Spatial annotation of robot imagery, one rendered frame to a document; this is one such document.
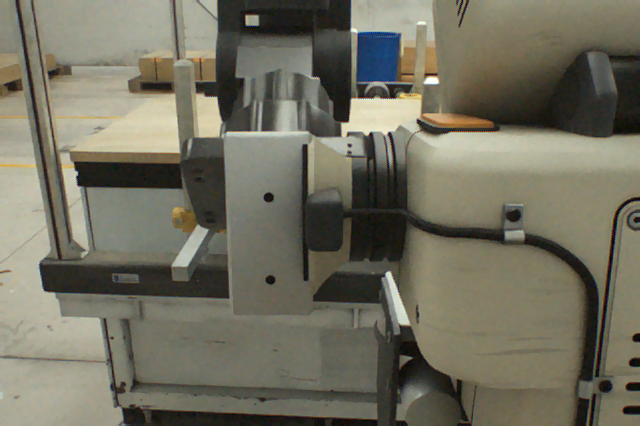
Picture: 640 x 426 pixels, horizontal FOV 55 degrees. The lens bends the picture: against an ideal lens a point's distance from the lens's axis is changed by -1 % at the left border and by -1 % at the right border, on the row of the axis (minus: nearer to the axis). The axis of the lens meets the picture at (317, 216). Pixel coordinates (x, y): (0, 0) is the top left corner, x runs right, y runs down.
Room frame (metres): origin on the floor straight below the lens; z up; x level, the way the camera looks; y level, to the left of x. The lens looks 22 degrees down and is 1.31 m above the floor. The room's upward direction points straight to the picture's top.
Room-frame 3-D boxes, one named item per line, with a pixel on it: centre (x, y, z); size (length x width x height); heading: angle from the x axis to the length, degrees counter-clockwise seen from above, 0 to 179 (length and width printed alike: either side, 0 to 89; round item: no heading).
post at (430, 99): (1.24, -0.23, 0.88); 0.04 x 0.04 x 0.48; 86
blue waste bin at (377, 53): (6.85, -0.64, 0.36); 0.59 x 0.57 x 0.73; 176
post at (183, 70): (1.27, 0.27, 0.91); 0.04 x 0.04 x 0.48; 86
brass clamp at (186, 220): (1.27, 0.25, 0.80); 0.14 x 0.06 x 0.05; 86
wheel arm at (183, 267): (1.22, 0.23, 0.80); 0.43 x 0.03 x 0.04; 176
